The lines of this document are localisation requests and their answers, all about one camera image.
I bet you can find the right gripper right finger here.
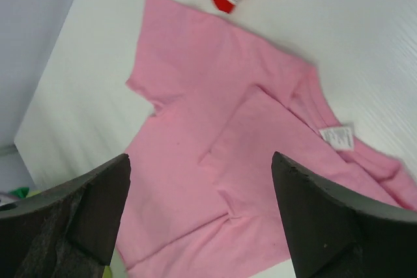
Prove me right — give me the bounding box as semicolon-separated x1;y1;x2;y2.
271;152;416;277

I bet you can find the lime green plastic bin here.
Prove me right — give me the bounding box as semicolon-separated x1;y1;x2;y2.
102;266;113;278

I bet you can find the pink t shirt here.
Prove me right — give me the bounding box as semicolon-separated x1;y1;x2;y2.
117;0;416;277

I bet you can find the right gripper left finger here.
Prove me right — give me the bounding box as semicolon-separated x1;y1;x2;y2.
1;154;131;277

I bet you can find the green t shirt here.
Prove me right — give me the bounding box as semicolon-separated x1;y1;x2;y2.
8;187;30;200

